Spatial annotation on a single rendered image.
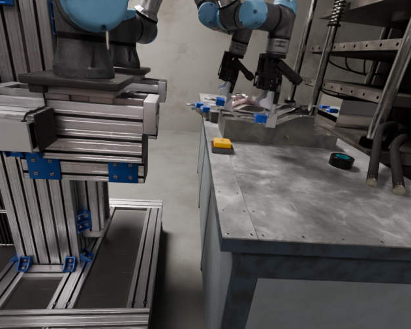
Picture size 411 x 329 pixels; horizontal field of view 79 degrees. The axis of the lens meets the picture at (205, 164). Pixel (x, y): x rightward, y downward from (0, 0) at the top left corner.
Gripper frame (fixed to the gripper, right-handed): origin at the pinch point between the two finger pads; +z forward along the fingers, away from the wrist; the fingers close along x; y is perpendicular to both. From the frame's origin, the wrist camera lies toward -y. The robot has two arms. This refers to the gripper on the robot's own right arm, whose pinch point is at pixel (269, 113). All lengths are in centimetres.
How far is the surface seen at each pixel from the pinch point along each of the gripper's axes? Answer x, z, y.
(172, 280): -7, 95, 31
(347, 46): -79, -32, -66
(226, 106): -26.7, 3.5, 12.7
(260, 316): 50, 41, 8
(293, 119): -10.2, 3.3, -14.0
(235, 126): -10.1, 8.9, 10.0
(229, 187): 32.0, 15.1, 17.2
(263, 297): 50, 34, 9
